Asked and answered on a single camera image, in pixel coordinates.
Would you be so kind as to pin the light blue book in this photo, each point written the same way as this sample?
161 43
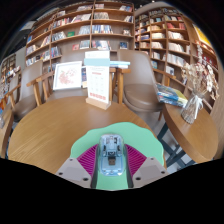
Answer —
120 64

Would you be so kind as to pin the round wooden side table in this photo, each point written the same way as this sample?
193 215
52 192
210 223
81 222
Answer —
193 136
5 133

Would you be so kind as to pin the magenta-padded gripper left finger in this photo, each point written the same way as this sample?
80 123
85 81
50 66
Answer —
87 160

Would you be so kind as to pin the white standing desk calendar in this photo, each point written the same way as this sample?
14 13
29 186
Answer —
98 83

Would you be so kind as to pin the stack of colourful magazines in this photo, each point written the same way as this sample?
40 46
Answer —
171 95

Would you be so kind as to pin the green smiley mouse pad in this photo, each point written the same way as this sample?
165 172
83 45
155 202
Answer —
143 136

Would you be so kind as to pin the dark cover book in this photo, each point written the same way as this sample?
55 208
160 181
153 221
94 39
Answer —
84 76

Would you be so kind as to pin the small distant bookshelf unit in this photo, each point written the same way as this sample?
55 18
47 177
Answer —
8 68

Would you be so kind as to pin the transparent blue computer mouse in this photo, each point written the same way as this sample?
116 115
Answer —
112 157

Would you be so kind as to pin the white framed floral picture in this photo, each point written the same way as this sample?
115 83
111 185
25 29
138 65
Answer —
67 75

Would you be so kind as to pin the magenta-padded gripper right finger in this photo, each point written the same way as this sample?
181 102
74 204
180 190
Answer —
136 160

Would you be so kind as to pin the curved wooden bookshelf unit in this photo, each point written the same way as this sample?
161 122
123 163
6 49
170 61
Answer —
166 36

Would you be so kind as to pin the glass vase with beige flowers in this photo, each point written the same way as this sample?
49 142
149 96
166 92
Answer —
191 110

